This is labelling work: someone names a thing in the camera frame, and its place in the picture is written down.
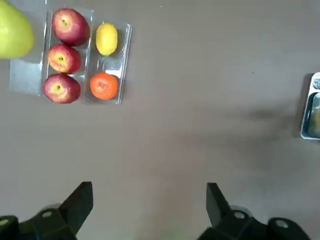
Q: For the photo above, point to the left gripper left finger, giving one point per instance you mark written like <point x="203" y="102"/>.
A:
<point x="62" y="217"/>

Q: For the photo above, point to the yellow lemon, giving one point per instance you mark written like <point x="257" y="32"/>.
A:
<point x="106" y="38"/>

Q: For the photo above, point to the orange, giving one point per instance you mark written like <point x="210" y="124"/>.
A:
<point x="103" y="85"/>

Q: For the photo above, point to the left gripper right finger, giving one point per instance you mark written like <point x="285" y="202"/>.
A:
<point x="230" y="222"/>

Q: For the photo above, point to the large green pomelo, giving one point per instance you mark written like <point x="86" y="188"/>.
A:
<point x="13" y="32"/>

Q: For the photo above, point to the red apple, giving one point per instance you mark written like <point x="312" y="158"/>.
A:
<point x="63" y="58"/>
<point x="70" y="27"/>
<point x="62" y="88"/>

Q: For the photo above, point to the clear plastic tray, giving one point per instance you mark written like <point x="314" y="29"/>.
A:
<point x="86" y="60"/>
<point x="125" y="62"/>
<point x="25" y="75"/>

